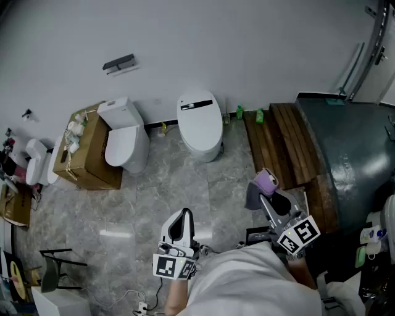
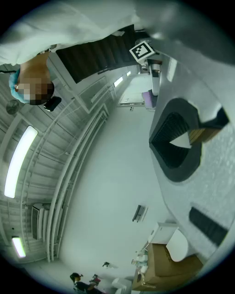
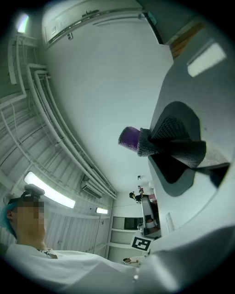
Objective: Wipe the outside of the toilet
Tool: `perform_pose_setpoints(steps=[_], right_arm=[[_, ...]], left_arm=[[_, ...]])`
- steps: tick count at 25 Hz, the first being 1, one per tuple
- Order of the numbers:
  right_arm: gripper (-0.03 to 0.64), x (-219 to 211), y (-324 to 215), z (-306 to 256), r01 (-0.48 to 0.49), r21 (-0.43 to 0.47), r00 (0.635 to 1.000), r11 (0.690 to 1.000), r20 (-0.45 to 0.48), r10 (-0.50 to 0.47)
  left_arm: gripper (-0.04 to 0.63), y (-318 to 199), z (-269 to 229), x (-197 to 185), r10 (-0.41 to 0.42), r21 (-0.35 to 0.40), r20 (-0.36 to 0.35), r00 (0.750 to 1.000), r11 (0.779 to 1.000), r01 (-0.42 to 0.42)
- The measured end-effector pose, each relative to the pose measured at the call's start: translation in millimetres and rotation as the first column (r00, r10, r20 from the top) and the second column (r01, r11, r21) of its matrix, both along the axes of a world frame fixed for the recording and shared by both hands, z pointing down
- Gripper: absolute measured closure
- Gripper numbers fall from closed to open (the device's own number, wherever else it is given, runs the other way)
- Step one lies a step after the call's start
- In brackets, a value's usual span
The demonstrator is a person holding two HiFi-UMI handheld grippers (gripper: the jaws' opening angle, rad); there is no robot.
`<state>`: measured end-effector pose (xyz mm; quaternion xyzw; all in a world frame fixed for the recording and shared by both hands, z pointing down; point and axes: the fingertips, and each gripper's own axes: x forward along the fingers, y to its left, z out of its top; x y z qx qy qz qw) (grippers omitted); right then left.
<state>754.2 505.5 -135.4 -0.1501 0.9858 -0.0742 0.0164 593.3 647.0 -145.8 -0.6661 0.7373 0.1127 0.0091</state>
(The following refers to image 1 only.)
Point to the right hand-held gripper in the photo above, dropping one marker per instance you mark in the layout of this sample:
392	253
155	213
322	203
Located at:
304	233

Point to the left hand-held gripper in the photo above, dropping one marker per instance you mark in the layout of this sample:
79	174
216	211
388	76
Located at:
166	267

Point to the purple and grey cleaning cloth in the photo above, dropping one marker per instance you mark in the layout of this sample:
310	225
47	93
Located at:
263	180

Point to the white oval smart toilet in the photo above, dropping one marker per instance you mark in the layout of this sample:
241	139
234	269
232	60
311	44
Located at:
200	129

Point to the person's left forearm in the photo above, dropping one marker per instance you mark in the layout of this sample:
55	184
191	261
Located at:
176	299

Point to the white toilet with tank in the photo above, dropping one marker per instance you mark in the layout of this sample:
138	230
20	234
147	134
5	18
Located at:
123	148

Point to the person's left shoe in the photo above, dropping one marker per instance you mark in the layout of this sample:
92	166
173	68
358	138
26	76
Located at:
206	250

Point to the person's shoe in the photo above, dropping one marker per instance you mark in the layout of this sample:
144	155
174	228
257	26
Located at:
240	245
206	250

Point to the black waist pack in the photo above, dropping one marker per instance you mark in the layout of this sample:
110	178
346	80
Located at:
257	236

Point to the silver wristwatch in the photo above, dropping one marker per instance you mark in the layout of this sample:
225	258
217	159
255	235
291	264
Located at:
294	256

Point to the person's right shoe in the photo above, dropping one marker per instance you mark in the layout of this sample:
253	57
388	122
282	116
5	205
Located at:
240	245

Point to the wooden slatted platform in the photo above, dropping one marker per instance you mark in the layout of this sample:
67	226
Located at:
287	145

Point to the white power strip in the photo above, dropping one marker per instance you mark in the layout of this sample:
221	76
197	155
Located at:
142	307

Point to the person's white shirt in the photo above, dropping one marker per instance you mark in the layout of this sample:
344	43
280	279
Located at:
247	284

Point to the green soap holder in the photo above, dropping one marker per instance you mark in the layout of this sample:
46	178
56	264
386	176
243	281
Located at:
360	256

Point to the dark green bathtub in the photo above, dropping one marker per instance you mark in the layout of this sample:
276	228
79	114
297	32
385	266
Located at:
355	148

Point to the green plastic bottle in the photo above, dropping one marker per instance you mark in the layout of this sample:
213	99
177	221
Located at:
240	112
260	116

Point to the yellow bottle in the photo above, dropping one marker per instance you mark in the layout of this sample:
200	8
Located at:
163	126

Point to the large brown cardboard box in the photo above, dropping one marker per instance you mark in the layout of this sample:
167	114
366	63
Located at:
92	160

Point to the teal floor squeegee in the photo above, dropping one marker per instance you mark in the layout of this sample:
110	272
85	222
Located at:
334	101

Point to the black chair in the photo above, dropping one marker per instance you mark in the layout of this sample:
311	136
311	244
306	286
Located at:
49	274

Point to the white cabinet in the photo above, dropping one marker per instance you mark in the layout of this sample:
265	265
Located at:
58	304

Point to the pile of white paper rolls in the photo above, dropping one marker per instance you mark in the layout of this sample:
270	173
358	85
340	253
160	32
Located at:
75	129

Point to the flat brown cardboard box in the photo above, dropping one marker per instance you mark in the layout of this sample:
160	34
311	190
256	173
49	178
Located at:
15	206

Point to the black wall shelf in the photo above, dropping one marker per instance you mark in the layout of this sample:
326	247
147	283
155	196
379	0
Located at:
118	61

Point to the black wall hook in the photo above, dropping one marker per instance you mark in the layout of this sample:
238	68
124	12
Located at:
27	113

